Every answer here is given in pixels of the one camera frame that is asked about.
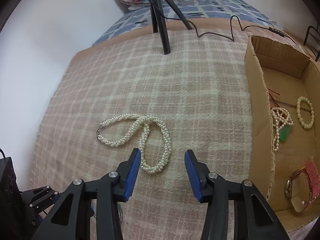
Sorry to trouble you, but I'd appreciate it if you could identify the red strap watch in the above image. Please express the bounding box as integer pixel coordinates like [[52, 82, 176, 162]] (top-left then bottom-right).
[[285, 161, 319, 213]]

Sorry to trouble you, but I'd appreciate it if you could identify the green pendant red cord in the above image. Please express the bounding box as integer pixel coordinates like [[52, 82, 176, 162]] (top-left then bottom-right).
[[267, 87, 293, 142]]

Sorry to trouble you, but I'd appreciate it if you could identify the thin pearl necklace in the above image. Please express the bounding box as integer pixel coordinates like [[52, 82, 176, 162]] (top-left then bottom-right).
[[270, 106, 294, 152]]

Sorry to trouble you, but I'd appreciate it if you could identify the cream bead bracelet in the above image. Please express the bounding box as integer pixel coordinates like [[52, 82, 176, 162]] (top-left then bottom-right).
[[296, 96, 315, 130]]

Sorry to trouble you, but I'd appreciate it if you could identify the twisted white pearl necklace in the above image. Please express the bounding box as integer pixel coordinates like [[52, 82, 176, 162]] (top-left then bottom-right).
[[96, 113, 173, 175]]

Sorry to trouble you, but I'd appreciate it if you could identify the beige checked blanket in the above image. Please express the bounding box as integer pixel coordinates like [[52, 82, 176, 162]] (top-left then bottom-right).
[[30, 21, 303, 239]]

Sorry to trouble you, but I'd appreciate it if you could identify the open cardboard box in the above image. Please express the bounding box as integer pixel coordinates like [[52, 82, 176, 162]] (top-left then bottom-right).
[[244, 36, 319, 232]]

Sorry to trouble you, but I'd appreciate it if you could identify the black clothes rack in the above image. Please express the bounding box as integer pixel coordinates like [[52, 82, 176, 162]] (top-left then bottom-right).
[[303, 24, 319, 62]]

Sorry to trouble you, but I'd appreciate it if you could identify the blue patterned bed sheet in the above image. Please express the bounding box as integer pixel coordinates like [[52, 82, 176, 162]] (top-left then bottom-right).
[[93, 0, 282, 45]]

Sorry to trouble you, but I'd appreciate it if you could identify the black tripod stand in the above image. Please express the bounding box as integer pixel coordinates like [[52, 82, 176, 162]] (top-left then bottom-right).
[[148, 0, 192, 55]]

